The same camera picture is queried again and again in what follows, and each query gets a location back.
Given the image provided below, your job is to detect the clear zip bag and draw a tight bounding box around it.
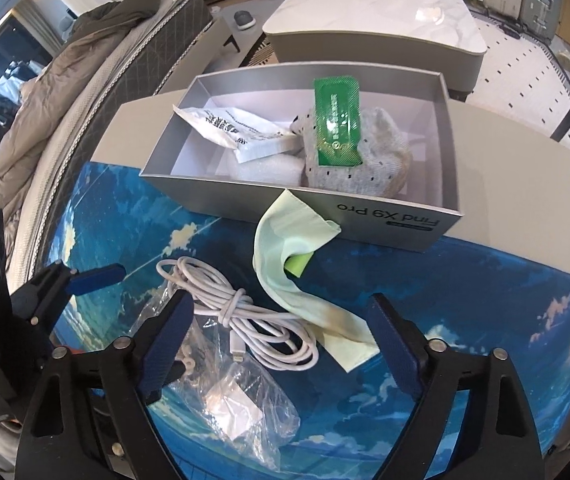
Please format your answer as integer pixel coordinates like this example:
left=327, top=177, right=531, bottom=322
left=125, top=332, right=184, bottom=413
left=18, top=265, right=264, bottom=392
left=128, top=284, right=303, bottom=474

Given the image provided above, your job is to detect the pale green cloth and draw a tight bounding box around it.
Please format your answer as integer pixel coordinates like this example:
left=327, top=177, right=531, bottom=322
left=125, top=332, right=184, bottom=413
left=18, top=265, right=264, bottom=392
left=251, top=187, right=382, bottom=373

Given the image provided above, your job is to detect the grey dotted sock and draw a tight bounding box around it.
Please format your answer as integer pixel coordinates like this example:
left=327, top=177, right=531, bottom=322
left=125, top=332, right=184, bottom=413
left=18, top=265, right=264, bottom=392
left=290, top=105, right=414, bottom=200

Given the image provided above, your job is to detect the green white medicine sachet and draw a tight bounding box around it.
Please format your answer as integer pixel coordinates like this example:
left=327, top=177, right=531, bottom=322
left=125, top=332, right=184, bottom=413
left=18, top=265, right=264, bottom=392
left=173, top=105, right=302, bottom=164

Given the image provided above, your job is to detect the small green packet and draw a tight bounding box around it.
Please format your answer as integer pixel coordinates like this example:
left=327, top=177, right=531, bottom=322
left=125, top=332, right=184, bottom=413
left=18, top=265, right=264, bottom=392
left=314, top=76, right=362, bottom=168

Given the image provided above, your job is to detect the blue sky print mat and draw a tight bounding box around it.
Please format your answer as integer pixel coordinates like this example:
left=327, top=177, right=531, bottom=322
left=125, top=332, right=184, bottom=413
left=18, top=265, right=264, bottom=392
left=47, top=162, right=570, bottom=479

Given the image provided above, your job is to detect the grey phone box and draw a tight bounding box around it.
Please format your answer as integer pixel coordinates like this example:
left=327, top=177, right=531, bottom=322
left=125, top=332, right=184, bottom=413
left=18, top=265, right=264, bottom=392
left=140, top=62, right=463, bottom=252

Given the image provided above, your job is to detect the grey quilted sofa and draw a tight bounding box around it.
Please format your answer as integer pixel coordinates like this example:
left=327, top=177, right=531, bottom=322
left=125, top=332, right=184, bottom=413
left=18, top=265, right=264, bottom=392
left=5, top=0, right=221, bottom=290

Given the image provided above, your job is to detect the olive brown blanket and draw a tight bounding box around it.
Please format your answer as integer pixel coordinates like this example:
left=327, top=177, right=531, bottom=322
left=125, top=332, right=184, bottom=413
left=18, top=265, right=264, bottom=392
left=0, top=0, right=160, bottom=218

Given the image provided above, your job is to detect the grey slipper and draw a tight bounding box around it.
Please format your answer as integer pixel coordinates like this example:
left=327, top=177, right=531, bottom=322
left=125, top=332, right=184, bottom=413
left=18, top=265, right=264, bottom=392
left=233, top=10, right=257, bottom=32

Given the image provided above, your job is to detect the white marble coffee table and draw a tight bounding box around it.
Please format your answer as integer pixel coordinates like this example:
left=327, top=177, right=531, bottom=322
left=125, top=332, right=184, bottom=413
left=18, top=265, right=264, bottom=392
left=262, top=0, right=487, bottom=96

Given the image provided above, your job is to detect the silver suitcase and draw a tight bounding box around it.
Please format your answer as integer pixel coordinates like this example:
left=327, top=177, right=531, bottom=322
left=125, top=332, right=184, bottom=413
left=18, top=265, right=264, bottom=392
left=518, top=0, right=563, bottom=44

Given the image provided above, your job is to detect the white coiled cable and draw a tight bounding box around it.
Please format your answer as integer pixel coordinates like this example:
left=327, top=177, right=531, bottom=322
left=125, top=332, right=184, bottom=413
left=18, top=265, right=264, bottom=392
left=156, top=256, right=321, bottom=373

